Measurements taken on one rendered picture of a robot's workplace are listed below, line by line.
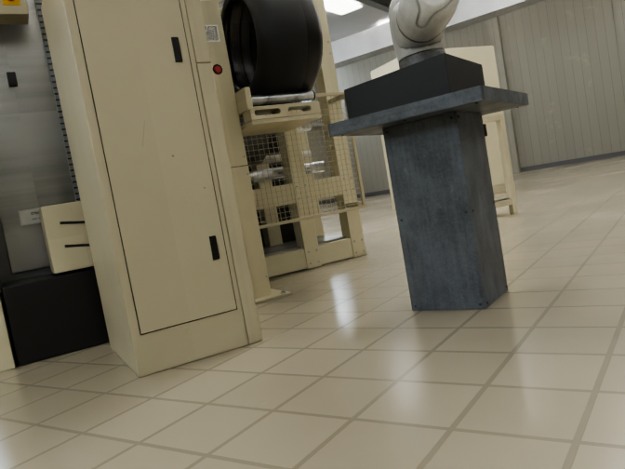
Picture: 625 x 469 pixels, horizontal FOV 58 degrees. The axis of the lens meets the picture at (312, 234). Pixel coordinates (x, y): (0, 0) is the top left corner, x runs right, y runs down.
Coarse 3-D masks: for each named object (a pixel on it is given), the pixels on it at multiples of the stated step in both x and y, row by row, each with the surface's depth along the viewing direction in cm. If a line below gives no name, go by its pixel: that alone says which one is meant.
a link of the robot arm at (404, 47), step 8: (392, 0) 179; (392, 8) 179; (392, 16) 178; (392, 24) 179; (392, 32) 181; (400, 32) 174; (392, 40) 183; (400, 40) 177; (408, 40) 174; (432, 40) 174; (440, 40) 178; (400, 48) 180; (408, 48) 178; (416, 48) 176; (424, 48) 176; (432, 48) 176; (400, 56) 181
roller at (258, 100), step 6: (312, 90) 266; (252, 96) 251; (258, 96) 252; (264, 96) 253; (270, 96) 254; (276, 96) 256; (282, 96) 257; (288, 96) 258; (294, 96) 260; (300, 96) 261; (306, 96) 263; (312, 96) 265; (252, 102) 250; (258, 102) 252; (264, 102) 254; (270, 102) 255; (276, 102) 257; (282, 102) 259
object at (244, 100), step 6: (240, 90) 248; (246, 90) 245; (240, 96) 249; (246, 96) 245; (240, 102) 251; (246, 102) 245; (240, 108) 252; (246, 108) 246; (252, 108) 246; (240, 114) 256
